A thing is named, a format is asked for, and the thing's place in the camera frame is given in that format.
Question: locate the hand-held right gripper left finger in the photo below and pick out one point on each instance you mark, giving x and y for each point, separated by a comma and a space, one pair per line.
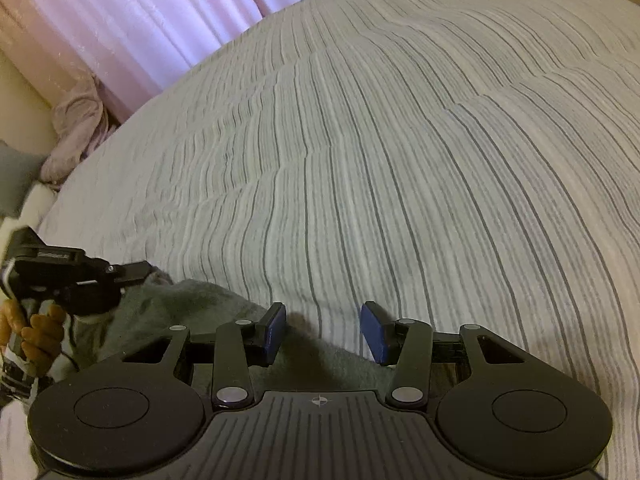
274, 330

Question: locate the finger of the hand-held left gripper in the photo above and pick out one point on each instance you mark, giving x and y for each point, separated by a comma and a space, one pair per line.
132, 271

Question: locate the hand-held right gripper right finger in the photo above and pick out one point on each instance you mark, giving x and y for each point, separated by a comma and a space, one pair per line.
375, 332

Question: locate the grey shirt white neck tape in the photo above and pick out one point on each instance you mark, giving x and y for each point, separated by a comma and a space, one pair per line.
200, 305

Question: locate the person's left hand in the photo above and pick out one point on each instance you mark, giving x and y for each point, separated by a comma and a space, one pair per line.
42, 340

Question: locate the white padded headboard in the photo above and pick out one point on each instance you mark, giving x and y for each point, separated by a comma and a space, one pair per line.
35, 202

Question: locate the grey pillow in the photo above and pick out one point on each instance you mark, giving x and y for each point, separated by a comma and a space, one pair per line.
12, 180

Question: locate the pink pillow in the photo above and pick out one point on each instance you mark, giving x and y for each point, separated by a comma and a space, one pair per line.
75, 130

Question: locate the striped bed blanket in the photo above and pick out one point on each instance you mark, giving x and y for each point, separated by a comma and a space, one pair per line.
400, 160

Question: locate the pink curtain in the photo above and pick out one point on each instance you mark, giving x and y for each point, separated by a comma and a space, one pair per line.
125, 20

